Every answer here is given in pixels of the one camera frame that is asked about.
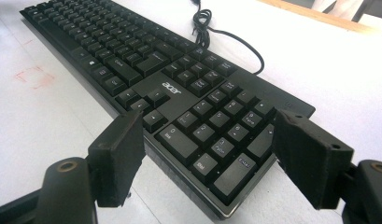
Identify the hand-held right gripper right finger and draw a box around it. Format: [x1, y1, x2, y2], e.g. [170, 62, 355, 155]
[271, 108, 355, 210]

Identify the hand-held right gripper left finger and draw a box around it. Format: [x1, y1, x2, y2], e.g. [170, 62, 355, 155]
[87, 110, 147, 208]

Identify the black computer keyboard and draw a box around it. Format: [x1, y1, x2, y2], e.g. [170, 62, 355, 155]
[19, 0, 317, 220]

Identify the wooden table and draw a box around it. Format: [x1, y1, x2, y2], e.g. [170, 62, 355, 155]
[257, 0, 378, 35]

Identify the white desk frame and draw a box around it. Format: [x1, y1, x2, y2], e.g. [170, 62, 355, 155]
[311, 0, 365, 18]

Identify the black keyboard cable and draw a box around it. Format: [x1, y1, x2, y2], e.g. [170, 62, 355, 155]
[191, 0, 266, 77]

